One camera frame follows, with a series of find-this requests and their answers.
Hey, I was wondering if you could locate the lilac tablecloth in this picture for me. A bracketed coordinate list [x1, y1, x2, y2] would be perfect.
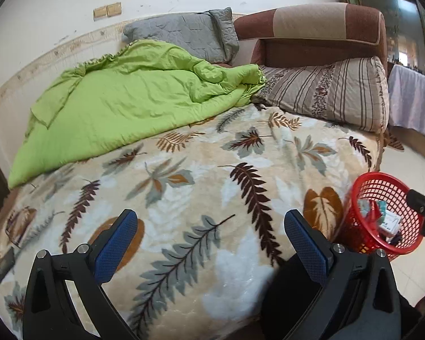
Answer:
[388, 64, 425, 142]

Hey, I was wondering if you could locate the green framed glass door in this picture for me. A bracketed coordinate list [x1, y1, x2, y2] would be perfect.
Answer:
[335, 0, 425, 78]

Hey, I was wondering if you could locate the red plastic mesh basket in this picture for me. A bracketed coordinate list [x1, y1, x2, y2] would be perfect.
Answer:
[340, 172, 425, 263]

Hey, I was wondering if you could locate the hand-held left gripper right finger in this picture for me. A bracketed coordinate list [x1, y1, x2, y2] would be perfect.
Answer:
[284, 209, 402, 340]

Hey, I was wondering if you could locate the brown upholstered headboard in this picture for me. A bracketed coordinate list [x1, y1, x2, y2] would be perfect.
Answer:
[234, 2, 388, 73]

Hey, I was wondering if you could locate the leaf print blanket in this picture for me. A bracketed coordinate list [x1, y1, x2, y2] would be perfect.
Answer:
[0, 103, 385, 340]

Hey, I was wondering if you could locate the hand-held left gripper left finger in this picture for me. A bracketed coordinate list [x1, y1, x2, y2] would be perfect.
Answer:
[22, 209, 139, 340]

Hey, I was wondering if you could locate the striped pillow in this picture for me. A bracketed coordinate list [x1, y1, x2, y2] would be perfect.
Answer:
[253, 56, 390, 134]

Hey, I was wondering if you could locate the grey quilted pillow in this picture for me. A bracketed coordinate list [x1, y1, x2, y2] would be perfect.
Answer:
[122, 7, 239, 65]

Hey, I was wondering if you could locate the green quilt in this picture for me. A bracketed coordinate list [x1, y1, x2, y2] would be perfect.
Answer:
[8, 39, 266, 190]

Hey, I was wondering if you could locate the white barcode box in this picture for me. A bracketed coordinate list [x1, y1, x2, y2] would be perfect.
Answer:
[377, 214, 402, 237]

